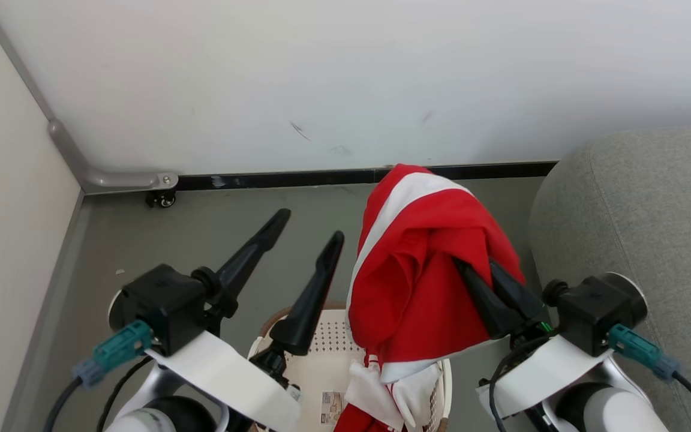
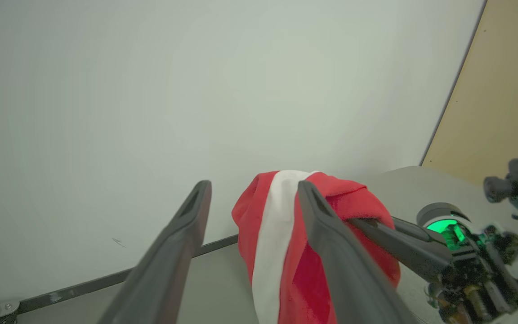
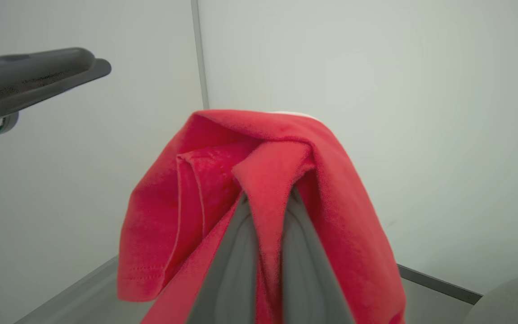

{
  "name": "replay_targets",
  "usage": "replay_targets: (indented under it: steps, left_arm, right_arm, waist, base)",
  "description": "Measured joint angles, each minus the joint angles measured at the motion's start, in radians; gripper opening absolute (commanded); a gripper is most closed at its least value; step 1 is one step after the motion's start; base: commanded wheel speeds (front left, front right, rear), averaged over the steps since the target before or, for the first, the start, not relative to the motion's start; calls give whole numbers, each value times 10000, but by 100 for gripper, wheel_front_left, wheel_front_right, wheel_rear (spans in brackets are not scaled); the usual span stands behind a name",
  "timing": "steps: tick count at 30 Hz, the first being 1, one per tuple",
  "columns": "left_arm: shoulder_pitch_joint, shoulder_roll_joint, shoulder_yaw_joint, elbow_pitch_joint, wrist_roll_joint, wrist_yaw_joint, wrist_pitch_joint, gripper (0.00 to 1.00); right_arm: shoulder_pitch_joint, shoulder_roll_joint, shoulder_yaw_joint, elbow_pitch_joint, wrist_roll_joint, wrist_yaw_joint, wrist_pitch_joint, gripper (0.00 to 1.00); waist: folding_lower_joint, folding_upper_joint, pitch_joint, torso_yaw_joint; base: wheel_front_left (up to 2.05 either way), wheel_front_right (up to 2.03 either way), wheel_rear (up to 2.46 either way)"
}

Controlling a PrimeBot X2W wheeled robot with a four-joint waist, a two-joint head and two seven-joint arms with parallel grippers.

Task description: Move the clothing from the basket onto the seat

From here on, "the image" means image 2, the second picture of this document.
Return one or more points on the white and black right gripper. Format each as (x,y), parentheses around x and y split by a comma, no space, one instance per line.
(470,270)

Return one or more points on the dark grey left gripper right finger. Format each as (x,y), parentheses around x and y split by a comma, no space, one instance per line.
(344,270)

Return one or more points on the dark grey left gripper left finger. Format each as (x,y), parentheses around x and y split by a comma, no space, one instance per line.
(169,261)

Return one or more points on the red garment with broad white stripe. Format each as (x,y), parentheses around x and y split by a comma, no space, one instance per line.
(272,234)

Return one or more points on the grey fabric sofa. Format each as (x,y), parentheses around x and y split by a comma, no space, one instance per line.
(403,191)

